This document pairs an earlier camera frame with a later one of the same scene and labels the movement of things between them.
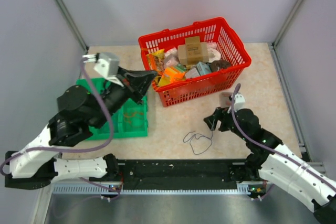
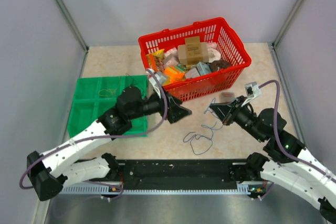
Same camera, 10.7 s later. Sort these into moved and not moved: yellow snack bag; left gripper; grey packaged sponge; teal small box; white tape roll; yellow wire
Moved: left gripper; yellow wire
Not moved: yellow snack bag; grey packaged sponge; teal small box; white tape roll
